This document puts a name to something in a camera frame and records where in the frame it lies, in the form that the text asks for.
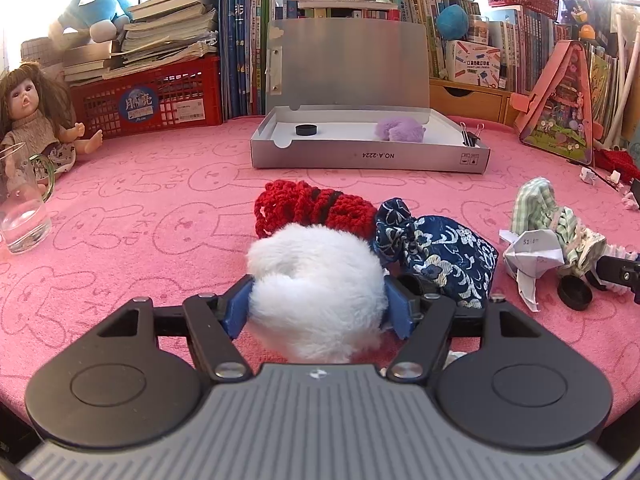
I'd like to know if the red plastic crate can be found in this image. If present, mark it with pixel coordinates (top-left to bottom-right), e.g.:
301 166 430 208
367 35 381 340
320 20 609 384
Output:
70 55 223 140

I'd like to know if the red crochet pouch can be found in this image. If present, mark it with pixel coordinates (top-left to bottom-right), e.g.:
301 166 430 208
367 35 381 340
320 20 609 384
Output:
253 179 378 241

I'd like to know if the stack of worn books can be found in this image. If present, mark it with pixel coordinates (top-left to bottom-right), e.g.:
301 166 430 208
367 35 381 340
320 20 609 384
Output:
62 0 221 86

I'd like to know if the green plaid fabric pouch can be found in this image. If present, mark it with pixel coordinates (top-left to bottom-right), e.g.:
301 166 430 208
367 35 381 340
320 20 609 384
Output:
510 176 608 278

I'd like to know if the row of thin blue books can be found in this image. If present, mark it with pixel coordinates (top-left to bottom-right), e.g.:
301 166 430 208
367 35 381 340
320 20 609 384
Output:
218 0 281 121

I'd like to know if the pink rabbit-print blanket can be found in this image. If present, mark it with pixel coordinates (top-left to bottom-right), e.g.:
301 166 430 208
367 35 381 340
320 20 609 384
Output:
0 115 640 441

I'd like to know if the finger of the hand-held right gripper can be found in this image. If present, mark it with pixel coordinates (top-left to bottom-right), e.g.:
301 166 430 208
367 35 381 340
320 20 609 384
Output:
595 252 640 306

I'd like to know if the stack of small flat books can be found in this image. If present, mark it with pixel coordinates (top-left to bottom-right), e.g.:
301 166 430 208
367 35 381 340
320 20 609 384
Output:
285 0 401 23

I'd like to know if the wooden drawer organizer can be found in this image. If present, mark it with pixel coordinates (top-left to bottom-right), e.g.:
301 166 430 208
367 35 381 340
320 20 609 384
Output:
429 77 521 126

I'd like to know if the round blue plush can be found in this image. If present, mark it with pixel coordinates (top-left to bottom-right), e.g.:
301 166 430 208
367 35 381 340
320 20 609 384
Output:
436 4 471 42

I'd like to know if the blue and white plush cat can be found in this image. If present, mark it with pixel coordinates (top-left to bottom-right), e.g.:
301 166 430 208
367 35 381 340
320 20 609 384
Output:
47 0 133 51

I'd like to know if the blue floral fabric pouch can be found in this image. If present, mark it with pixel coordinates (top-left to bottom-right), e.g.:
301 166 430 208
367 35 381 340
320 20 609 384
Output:
372 197 499 311

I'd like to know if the purple fluffy pom-pom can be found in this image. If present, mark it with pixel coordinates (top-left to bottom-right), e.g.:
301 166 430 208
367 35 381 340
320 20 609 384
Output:
375 116 427 142

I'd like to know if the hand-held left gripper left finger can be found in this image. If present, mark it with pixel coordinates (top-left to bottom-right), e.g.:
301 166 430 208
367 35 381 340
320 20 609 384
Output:
95 276 257 384

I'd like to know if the white paper figure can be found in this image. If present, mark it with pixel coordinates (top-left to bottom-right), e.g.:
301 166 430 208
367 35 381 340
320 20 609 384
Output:
498 227 568 313

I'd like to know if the silver cardboard box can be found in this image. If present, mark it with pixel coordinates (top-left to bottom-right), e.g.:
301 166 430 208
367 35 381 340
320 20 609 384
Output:
250 19 491 175

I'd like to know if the clear glass pitcher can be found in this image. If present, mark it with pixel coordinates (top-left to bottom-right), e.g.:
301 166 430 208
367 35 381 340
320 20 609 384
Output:
0 142 56 255

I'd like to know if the white fluffy pom-pom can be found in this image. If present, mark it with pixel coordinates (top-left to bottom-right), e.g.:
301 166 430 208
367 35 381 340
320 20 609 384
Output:
246 224 390 365

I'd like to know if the white grid storage box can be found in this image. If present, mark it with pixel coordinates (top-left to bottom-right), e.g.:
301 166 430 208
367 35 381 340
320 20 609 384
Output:
20 37 66 68

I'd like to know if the row of colourful upright books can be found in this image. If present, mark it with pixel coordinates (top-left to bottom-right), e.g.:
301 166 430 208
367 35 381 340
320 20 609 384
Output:
385 0 563 96

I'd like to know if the white pencil-print printer box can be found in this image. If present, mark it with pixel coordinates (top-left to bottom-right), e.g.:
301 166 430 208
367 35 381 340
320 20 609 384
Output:
445 40 502 82

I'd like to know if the dark blue printed box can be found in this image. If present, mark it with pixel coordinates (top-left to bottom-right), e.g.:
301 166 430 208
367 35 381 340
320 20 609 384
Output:
557 0 613 41

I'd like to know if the pink house-shaped toy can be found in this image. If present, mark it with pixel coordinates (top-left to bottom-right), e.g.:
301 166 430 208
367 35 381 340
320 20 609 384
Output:
515 39 597 168

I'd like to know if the red knitted cloth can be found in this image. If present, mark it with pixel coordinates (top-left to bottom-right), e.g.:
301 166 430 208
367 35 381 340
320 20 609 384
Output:
592 147 640 183

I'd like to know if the brown-haired baby doll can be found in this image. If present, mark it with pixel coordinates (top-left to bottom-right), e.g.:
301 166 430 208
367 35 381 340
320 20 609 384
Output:
0 61 103 181

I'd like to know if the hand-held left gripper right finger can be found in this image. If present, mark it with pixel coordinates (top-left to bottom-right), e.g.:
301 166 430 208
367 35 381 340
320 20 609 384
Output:
382 276 547 386

